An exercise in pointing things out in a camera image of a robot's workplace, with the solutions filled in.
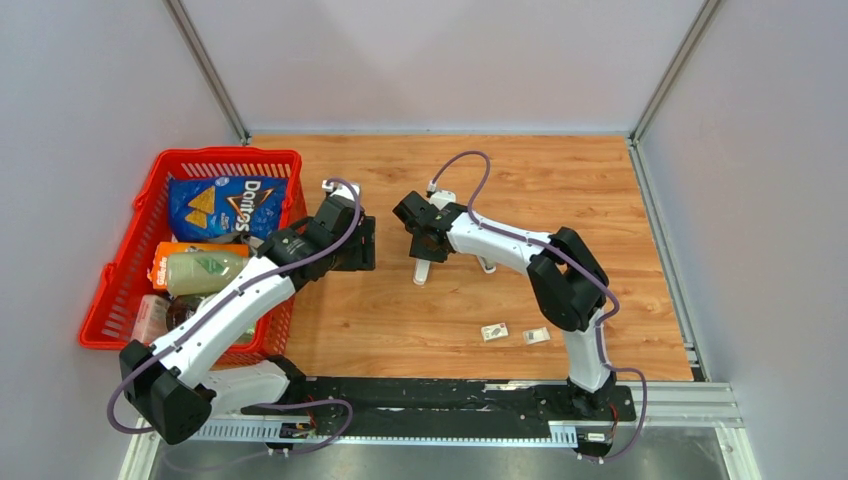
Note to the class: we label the aluminium frame rail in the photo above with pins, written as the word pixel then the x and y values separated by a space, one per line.
pixel 683 430

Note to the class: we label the white staple box red label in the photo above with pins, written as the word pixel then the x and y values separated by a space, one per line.
pixel 494 332

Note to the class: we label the red plastic shopping basket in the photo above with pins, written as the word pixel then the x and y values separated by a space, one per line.
pixel 123 282

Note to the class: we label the pale green lotion bottle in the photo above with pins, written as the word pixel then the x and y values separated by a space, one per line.
pixel 202 272

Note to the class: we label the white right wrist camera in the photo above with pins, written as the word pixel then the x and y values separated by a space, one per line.
pixel 440 198

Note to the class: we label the orange Gillette package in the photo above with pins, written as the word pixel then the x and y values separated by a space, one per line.
pixel 165 249

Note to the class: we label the blue Doritos chip bag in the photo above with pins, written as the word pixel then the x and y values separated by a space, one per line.
pixel 217 209

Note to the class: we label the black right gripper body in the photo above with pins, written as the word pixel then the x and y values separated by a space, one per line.
pixel 421 250

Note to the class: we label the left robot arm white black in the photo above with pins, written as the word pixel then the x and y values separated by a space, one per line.
pixel 171 383

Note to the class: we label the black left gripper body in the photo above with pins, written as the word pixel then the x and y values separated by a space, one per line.
pixel 355 255

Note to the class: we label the small clear staple box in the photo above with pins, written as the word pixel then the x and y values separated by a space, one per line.
pixel 537 335

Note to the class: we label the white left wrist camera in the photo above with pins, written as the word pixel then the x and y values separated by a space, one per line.
pixel 342 189

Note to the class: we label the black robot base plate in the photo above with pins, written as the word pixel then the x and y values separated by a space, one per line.
pixel 449 408

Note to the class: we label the dark jar with white lid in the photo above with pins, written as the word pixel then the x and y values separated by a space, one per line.
pixel 181 309

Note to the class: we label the clear pink plastic package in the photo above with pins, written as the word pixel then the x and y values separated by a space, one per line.
pixel 150 322

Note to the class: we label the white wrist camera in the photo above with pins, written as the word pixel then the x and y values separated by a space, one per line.
pixel 342 189
pixel 440 198

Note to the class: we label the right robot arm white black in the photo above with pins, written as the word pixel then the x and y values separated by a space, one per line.
pixel 570 287

